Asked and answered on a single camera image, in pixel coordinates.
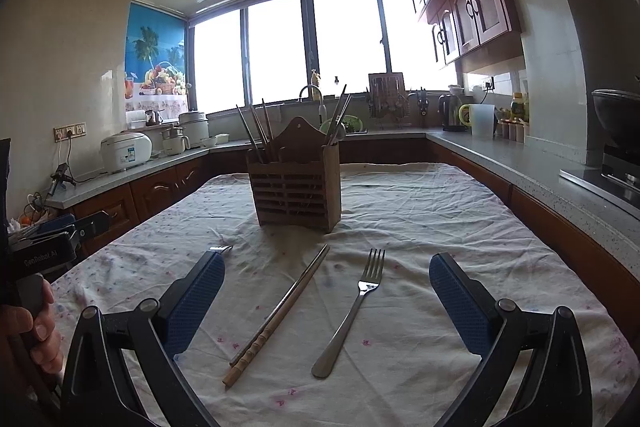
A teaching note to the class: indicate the yellow soap bottle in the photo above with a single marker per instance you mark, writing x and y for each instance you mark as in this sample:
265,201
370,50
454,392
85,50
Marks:
315,79

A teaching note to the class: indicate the white bowl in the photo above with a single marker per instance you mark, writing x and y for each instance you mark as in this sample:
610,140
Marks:
217,140

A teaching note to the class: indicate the wall socket with plug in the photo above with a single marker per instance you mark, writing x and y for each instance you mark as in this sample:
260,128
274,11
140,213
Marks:
489,83

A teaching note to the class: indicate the row of small seasoning jars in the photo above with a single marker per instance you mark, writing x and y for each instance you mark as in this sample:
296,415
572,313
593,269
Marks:
512,131

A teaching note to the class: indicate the small white electric pot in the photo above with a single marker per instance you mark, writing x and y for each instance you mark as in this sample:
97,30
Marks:
175,144

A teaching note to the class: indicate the beach and fruit wall poster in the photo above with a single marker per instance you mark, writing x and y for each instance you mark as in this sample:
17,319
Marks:
150,57

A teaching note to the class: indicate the wall power outlets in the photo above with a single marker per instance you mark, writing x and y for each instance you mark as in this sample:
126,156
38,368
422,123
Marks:
70,132

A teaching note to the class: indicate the wooden base cabinets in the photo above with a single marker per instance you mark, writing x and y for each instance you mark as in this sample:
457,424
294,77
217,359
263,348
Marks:
165,192

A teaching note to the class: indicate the light wooden chopstick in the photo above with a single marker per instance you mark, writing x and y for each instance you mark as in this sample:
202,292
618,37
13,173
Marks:
267,122
258,129

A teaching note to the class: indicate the brown bamboo chopstick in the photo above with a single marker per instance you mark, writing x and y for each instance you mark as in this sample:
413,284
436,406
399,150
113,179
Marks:
339,109
240,369

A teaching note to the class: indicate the white rice cooker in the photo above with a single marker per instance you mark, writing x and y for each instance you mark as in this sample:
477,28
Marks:
125,152

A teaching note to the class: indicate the gas stove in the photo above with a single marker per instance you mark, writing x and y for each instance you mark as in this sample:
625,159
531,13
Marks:
620,177

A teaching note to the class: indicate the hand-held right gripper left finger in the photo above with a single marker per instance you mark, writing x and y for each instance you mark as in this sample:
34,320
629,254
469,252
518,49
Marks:
195,297

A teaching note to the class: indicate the white floral tablecloth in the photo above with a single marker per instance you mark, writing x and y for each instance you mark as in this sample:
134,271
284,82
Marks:
425,217

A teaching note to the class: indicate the wooden utensil holder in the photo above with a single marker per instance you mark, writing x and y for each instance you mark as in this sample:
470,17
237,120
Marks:
295,197

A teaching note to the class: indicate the yellow-capped green bottle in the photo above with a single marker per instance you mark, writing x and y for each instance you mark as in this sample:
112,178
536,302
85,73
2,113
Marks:
518,107

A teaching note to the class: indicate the green colander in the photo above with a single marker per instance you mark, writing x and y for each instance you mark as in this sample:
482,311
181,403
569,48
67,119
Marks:
355,124

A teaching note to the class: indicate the steel electric kettle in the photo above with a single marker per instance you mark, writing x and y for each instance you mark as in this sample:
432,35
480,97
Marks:
450,114

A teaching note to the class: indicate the person's left hand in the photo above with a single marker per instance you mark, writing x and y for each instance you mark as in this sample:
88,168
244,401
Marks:
45,342

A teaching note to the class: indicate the stainless steel fork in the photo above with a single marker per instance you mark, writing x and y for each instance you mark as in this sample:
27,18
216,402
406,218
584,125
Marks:
326,362
222,249

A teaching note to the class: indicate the kitchen faucet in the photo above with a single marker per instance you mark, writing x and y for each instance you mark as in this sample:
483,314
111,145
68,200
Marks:
322,109

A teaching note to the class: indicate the knife rack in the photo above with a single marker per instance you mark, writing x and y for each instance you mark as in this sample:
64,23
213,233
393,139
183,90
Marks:
385,92

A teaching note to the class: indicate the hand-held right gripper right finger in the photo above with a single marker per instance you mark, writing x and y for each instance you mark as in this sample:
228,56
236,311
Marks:
457,302

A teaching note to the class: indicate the metal spoon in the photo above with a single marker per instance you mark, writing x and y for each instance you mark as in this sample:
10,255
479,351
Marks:
337,134

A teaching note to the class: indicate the white electric steamer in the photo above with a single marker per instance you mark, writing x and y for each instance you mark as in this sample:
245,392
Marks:
192,124

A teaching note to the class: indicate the black wok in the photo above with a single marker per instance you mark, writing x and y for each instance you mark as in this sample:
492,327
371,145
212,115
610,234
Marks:
620,117

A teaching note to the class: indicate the large kitchen window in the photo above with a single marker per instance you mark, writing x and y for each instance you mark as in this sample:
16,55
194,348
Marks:
280,57

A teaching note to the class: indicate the grey kitchen countertop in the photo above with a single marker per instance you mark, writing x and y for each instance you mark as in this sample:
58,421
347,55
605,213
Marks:
500,157

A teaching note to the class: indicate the small black camera stand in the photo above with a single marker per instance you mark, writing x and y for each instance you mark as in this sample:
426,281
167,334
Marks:
62,172

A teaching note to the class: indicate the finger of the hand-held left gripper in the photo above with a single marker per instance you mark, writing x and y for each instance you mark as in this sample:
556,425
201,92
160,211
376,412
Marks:
92,224

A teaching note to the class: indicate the small white cup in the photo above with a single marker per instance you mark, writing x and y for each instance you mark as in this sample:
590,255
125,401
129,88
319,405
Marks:
455,90

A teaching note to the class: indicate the small steel pot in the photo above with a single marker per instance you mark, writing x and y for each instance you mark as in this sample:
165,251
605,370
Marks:
154,119

